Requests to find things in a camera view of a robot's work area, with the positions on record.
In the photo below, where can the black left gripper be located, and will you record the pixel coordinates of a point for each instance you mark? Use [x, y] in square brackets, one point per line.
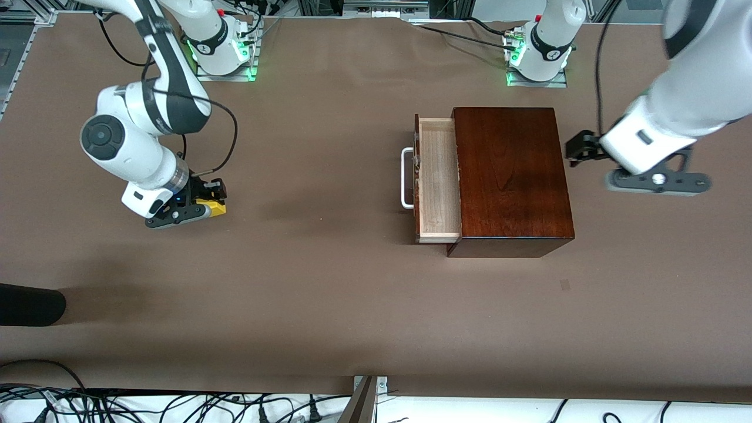
[585, 147]

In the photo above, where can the black cylindrical object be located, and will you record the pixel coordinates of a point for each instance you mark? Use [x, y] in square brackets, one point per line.
[29, 305]

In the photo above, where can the dark wooden drawer cabinet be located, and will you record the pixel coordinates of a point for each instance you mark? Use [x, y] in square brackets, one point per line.
[511, 176]

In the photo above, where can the yellow cube block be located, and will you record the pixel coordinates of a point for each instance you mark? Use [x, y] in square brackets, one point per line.
[216, 207]

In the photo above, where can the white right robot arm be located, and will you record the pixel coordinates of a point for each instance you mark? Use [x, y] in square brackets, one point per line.
[135, 153]

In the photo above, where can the aluminium table corner bracket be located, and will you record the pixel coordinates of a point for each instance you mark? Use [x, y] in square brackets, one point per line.
[44, 16]

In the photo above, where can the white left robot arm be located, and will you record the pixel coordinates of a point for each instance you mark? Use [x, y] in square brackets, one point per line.
[693, 82]

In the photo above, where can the aluminium profile post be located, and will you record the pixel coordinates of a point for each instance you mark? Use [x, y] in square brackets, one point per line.
[361, 402]

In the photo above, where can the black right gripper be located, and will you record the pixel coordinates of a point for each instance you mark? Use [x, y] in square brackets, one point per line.
[202, 190]

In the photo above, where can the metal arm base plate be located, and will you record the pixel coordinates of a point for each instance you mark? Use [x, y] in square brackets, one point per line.
[558, 82]
[205, 77]

